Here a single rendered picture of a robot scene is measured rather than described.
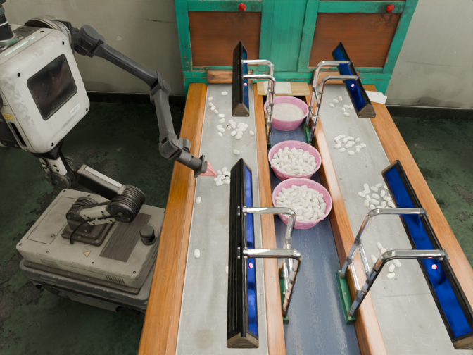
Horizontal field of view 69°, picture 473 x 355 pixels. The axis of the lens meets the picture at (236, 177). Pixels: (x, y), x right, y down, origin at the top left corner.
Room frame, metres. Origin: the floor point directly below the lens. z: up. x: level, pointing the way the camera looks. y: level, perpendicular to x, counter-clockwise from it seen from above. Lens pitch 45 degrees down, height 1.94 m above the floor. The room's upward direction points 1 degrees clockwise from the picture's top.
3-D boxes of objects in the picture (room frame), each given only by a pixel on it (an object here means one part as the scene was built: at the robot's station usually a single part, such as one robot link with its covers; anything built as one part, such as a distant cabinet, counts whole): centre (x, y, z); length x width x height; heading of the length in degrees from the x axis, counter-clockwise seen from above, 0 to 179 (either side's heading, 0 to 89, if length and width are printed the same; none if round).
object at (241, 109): (1.58, -0.01, 1.08); 0.62 x 0.08 x 0.07; 0
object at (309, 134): (1.57, -0.49, 0.90); 0.20 x 0.19 x 0.45; 0
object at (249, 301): (0.61, -0.02, 1.08); 0.62 x 0.08 x 0.07; 0
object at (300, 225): (1.03, -0.30, 0.72); 0.27 x 0.27 x 0.10
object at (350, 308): (0.60, -0.50, 0.90); 0.20 x 0.19 x 0.45; 0
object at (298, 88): (1.97, -0.29, 0.77); 0.33 x 0.15 x 0.01; 90
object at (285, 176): (1.31, -0.29, 0.72); 0.27 x 0.27 x 0.10
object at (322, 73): (2.02, -0.63, 0.83); 0.30 x 0.06 x 0.07; 90
